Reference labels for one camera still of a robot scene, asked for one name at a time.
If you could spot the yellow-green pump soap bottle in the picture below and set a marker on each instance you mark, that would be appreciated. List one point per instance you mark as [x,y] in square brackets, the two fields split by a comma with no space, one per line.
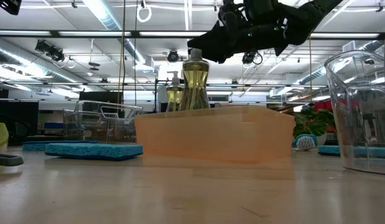
[195,81]
[173,93]

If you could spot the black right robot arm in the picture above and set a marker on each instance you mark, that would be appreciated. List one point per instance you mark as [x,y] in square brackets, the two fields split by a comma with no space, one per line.
[304,18]

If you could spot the clear plastic bin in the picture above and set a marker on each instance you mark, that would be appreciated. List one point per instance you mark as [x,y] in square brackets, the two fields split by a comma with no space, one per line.
[351,124]
[96,124]

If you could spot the blue kitchen sponge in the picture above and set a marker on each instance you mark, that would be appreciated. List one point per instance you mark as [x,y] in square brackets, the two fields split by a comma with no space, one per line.
[33,146]
[93,151]
[329,150]

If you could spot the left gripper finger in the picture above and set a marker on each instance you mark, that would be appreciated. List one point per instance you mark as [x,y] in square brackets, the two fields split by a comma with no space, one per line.
[10,6]

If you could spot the black overhead light bar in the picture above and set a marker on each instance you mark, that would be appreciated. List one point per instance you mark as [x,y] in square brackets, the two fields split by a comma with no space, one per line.
[96,34]

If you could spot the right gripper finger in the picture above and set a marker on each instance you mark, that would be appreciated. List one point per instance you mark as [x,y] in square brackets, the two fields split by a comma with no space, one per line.
[222,56]
[217,39]

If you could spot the green potted plant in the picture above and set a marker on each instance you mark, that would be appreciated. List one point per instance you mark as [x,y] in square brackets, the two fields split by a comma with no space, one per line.
[307,124]

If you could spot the black ceiling camera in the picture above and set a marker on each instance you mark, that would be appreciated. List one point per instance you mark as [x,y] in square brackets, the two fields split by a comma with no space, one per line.
[173,56]
[249,58]
[50,51]

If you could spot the black monitor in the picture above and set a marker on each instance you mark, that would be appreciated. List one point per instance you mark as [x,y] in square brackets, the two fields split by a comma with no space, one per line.
[99,97]

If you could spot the silver ceiling duct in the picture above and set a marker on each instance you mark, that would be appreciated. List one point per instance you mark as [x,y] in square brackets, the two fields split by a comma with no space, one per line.
[102,12]

